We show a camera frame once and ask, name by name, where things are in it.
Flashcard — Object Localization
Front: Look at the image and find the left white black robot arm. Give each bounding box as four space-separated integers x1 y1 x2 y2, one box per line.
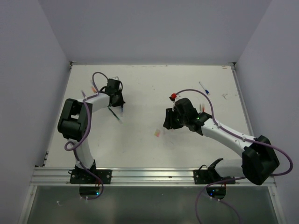
57 77 125 183

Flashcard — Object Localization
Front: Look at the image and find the blue capped white pen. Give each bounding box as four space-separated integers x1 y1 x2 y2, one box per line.
199 82 210 96

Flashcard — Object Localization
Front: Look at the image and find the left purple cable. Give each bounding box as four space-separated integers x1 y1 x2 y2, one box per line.
64 71 108 200

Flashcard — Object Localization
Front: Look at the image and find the purple cable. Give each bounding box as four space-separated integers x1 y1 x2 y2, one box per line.
64 71 108 200
175 90 293 224

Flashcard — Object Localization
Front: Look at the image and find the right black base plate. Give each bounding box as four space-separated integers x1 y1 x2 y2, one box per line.
193 169 235 185

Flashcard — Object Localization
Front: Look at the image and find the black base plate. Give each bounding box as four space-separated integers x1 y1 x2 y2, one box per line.
68 169 112 184
193 169 235 185

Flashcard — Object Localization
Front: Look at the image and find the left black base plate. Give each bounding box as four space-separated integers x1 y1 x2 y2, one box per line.
68 169 112 184

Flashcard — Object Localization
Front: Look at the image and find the aluminium front rail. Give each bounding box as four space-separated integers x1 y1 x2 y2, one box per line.
30 168 276 187

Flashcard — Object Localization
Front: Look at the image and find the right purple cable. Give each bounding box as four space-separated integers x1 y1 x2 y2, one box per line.
175 90 293 224

